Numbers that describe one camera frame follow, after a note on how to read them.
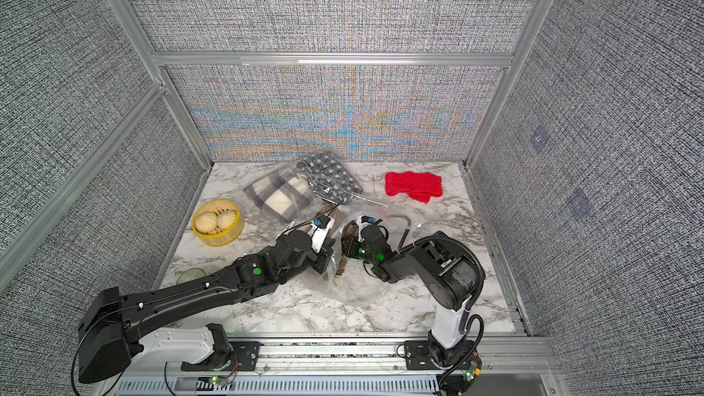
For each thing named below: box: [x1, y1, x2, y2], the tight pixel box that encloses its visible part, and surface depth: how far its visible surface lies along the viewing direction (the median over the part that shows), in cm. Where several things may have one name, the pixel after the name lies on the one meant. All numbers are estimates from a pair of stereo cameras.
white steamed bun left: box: [195, 210, 219, 234], surface depth 97 cm
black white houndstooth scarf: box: [296, 150, 364, 203], surface depth 111 cm
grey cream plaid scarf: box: [243, 169, 314, 223], surface depth 102 cm
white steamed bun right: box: [216, 209, 237, 231], surface depth 97 cm
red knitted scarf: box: [385, 171, 443, 205], surface depth 112 cm
